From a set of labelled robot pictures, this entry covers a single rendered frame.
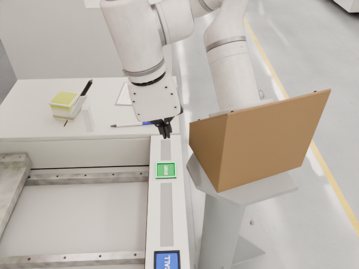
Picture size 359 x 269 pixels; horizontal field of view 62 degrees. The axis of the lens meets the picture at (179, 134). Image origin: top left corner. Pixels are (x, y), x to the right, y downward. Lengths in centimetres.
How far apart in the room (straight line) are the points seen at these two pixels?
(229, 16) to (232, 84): 18
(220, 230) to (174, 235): 55
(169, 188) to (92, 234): 26
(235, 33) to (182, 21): 33
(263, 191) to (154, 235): 42
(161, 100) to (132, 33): 16
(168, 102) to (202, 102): 210
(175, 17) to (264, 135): 45
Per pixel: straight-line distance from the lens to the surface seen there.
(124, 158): 102
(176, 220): 74
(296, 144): 99
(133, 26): 55
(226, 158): 86
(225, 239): 130
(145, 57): 57
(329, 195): 221
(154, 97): 64
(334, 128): 274
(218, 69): 86
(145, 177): 97
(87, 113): 94
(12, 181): 104
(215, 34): 87
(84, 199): 99
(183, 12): 57
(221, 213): 115
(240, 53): 87
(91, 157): 103
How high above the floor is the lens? 158
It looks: 41 degrees down
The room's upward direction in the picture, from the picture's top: straight up
